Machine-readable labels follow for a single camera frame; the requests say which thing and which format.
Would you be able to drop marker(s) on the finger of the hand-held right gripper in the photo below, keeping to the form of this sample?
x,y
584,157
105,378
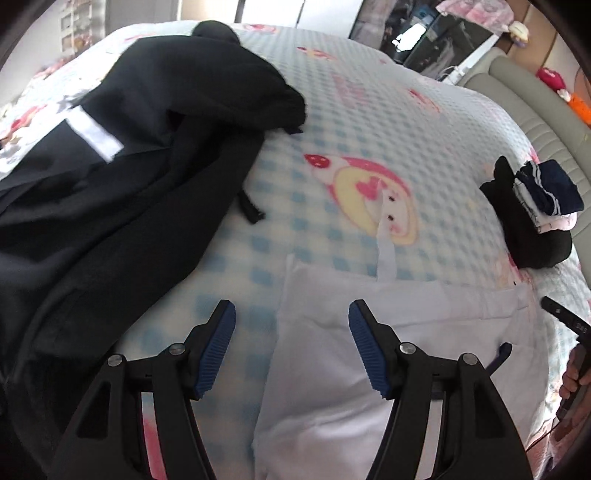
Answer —
x,y
558,313

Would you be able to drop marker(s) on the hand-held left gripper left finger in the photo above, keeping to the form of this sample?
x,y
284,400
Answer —
x,y
219,346

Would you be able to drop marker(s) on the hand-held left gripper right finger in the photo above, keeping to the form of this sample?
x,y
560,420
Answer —
x,y
364,346

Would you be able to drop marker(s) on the white shirt navy trim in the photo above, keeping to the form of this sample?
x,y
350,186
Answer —
x,y
323,369

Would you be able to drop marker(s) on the stack of folded clothes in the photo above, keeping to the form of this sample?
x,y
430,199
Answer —
x,y
526,244

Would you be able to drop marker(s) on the black clothes heap white stripe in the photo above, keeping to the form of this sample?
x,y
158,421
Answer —
x,y
138,184

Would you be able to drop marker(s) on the person's right hand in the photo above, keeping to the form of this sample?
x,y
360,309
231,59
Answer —
x,y
577,369

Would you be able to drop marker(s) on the folded white pink garment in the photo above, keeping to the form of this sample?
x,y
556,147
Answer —
x,y
556,222

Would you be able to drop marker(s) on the folded navy striped garment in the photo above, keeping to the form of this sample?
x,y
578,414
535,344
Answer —
x,y
558,184

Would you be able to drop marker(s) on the blue checkered cartoon blanket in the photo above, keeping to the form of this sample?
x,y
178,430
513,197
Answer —
x,y
369,129

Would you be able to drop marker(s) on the red plush toy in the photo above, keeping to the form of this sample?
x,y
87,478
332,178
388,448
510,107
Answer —
x,y
549,78

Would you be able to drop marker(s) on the small yellow doll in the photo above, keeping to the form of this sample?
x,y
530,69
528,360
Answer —
x,y
519,32

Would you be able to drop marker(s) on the white printed bedsheet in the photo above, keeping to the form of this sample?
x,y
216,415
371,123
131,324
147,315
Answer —
x,y
27,124

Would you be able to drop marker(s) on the dark glass cabinet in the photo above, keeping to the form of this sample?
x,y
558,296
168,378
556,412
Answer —
x,y
415,41

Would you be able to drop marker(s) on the pink patterned cloth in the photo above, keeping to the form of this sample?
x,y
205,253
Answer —
x,y
475,9

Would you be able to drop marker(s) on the white wardrobe doors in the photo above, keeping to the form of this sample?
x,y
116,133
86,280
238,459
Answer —
x,y
277,11

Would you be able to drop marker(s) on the white shelf rack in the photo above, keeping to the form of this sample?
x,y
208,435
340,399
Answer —
x,y
83,27

